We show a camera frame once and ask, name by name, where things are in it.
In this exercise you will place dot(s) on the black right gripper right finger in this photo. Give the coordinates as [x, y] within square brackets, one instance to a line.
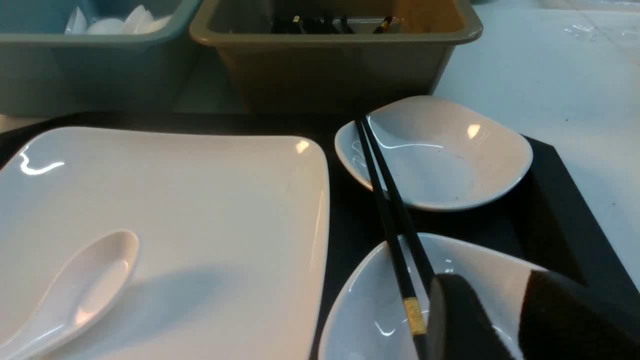
[563, 320]

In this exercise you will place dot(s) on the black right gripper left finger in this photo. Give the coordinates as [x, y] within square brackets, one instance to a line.
[458, 325]

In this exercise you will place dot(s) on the black chopstick gold band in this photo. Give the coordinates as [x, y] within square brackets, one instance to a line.
[387, 199]

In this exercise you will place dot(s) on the white bowl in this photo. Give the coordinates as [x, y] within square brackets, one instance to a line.
[445, 157]
[368, 322]

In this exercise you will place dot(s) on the large white square plate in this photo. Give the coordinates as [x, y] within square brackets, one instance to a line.
[233, 235]

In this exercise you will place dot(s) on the white ceramic soup spoon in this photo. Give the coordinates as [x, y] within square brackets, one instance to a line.
[81, 294]

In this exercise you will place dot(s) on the black serving tray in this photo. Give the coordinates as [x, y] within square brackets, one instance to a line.
[545, 219]

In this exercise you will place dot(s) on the brown plastic bin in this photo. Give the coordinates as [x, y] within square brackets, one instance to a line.
[333, 73]

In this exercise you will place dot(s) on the bundle of black chopsticks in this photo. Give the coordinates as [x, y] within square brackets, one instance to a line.
[328, 24]

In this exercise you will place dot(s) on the white spoons in bin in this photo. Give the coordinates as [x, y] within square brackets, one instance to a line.
[140, 21]

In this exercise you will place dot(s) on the teal plastic bin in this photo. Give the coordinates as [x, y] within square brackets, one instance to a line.
[48, 73]

